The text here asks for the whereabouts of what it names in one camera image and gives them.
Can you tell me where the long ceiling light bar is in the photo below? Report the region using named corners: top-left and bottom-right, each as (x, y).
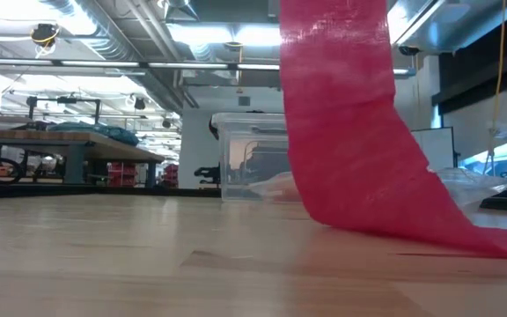
top-left (0, 55), bottom-right (416, 79)

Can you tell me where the white board with black frame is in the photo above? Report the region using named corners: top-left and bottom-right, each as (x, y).
top-left (411, 126), bottom-right (456, 173)

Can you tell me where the black ceiling cable reel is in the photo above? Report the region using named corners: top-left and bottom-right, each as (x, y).
top-left (30, 23), bottom-right (61, 48)

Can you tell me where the red storage bin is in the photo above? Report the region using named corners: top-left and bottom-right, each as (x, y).
top-left (163, 163), bottom-right (180, 188)
top-left (107, 161), bottom-right (139, 187)

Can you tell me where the black hose loop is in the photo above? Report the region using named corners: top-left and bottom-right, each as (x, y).
top-left (0, 156), bottom-right (25, 185)

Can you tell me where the wooden background workbench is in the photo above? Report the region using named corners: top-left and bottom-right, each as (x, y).
top-left (0, 129), bottom-right (166, 186)

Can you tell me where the teal cloth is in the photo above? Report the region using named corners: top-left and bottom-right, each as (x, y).
top-left (47, 122), bottom-right (141, 147)

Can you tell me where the yellow cable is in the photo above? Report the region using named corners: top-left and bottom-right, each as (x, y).
top-left (481, 0), bottom-right (507, 175)

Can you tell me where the clear plastic zip bag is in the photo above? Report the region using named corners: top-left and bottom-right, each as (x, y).
top-left (429, 166), bottom-right (507, 215)

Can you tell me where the clear plastic storage box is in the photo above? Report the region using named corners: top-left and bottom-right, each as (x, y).
top-left (210, 112), bottom-right (301, 203)

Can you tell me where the ribbed silver ventilation duct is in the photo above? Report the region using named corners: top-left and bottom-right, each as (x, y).
top-left (37, 0), bottom-right (202, 111)

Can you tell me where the black background gantry frame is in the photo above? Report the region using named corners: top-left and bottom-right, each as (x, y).
top-left (26, 95), bottom-right (103, 124)

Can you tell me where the large smooth silver duct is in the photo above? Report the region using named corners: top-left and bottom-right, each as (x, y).
top-left (387, 0), bottom-right (507, 56)

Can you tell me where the red elastic bandage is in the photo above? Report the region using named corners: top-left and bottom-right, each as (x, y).
top-left (278, 0), bottom-right (507, 261)

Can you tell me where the bagged orange bandage roll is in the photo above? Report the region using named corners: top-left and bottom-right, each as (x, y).
top-left (253, 172), bottom-right (303, 203)

